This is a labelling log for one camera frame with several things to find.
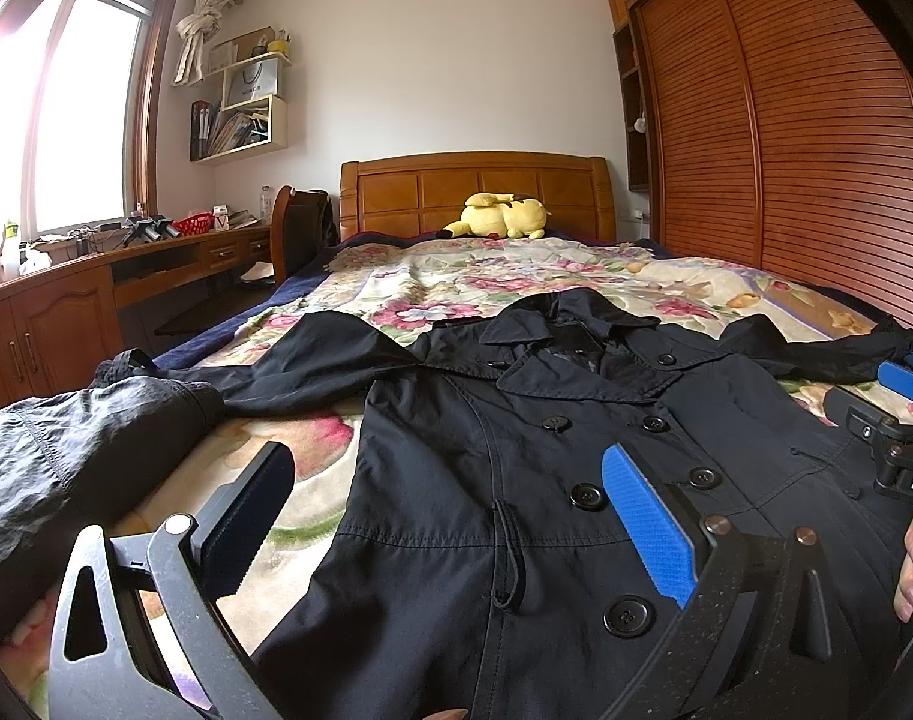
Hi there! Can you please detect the tied white curtain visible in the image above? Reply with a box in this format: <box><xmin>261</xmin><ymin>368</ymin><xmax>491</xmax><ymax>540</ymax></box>
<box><xmin>172</xmin><ymin>0</ymin><xmax>239</xmax><ymax>88</ymax></box>

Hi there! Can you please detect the black trench coat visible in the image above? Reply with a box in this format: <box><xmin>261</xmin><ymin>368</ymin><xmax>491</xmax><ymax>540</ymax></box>
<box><xmin>87</xmin><ymin>286</ymin><xmax>913</xmax><ymax>720</ymax></box>

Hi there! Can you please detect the red basket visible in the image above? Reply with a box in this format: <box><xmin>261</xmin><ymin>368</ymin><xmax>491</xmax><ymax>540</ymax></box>
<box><xmin>172</xmin><ymin>211</ymin><xmax>214</xmax><ymax>238</ymax></box>

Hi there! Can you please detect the floral bed blanket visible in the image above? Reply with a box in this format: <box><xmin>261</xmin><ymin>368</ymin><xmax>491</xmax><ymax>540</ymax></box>
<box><xmin>0</xmin><ymin>234</ymin><xmax>913</xmax><ymax>714</ymax></box>

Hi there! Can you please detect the wooden bed headboard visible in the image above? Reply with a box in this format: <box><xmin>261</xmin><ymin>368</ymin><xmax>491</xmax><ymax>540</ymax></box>
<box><xmin>338</xmin><ymin>151</ymin><xmax>617</xmax><ymax>244</ymax></box>

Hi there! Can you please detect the navy bed sheet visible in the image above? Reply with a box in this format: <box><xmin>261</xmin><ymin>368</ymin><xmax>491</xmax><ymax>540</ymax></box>
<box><xmin>155</xmin><ymin>234</ymin><xmax>671</xmax><ymax>369</ymax></box>

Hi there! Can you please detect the wooden desk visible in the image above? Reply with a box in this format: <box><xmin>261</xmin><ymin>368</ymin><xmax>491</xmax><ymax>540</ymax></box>
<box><xmin>0</xmin><ymin>224</ymin><xmax>269</xmax><ymax>408</ymax></box>

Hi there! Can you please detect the white wall shelf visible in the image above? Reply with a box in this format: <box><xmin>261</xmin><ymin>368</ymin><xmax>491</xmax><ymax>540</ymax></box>
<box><xmin>190</xmin><ymin>26</ymin><xmax>290</xmax><ymax>164</ymax></box>

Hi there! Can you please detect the dark grey folded garment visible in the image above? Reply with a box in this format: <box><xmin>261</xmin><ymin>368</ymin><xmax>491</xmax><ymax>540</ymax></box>
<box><xmin>0</xmin><ymin>377</ymin><xmax>224</xmax><ymax>642</ymax></box>

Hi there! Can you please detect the yellow plush toy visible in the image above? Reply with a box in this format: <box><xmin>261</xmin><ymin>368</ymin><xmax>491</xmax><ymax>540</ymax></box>
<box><xmin>440</xmin><ymin>192</ymin><xmax>551</xmax><ymax>239</ymax></box>

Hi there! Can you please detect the wooden louvered wardrobe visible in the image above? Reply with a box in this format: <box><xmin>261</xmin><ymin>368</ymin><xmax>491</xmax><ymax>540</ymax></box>
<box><xmin>608</xmin><ymin>0</ymin><xmax>913</xmax><ymax>327</ymax></box>

